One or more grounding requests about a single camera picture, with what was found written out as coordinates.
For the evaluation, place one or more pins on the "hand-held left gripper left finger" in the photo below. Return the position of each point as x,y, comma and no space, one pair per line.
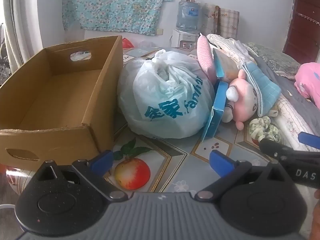
102,161

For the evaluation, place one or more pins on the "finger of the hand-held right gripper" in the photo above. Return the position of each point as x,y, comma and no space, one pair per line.
273,147
308,138

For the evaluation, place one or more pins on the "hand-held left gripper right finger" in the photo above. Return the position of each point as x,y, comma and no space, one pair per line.
221,163

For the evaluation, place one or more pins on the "green floral scrunchie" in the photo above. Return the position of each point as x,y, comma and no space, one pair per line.
265,130

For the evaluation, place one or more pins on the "blue packet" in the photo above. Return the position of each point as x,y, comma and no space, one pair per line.
216,110

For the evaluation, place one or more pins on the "pink plush toy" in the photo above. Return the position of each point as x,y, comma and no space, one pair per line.
241,100

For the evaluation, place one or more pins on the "light blue towel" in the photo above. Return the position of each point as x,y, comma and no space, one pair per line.
261,87

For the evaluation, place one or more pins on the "brown cardboard box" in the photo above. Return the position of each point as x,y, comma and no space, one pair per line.
52,100

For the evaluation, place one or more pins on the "white plastic bag blue print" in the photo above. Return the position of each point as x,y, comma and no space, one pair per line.
165,97

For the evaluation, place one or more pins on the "pink bubble wrap pouch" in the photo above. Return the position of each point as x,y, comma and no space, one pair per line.
205,55

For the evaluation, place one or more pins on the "person's right hand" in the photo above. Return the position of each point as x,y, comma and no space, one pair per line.
317,205

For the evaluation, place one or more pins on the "white floral quilt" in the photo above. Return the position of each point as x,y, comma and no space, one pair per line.
293,120

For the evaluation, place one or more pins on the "pink pillow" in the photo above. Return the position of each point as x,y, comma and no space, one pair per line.
309,80

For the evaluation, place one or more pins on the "grey blanket yellow patch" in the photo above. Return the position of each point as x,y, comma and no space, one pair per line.
282,85

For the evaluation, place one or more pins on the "green patterned pillow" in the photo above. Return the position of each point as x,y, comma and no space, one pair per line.
273,58

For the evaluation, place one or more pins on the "white fluffy blanket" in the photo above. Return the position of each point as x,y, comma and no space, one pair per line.
231,47

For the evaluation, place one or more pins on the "brown wooden door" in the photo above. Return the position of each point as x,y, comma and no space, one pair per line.
302,22

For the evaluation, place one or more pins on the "red plastic bag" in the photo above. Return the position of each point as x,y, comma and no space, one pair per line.
127,43

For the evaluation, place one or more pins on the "white water dispenser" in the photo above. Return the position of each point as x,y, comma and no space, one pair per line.
183,40

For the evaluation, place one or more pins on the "plaid folded board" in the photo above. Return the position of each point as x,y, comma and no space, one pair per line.
228,23

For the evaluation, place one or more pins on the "floral folded board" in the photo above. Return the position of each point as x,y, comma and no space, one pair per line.
210,17

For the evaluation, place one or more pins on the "white window curtain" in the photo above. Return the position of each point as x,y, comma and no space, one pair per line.
17,22

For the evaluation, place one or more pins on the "wall socket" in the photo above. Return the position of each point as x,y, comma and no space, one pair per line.
159,31

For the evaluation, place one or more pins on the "teal floral wall cloth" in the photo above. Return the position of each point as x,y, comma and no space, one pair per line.
115,5

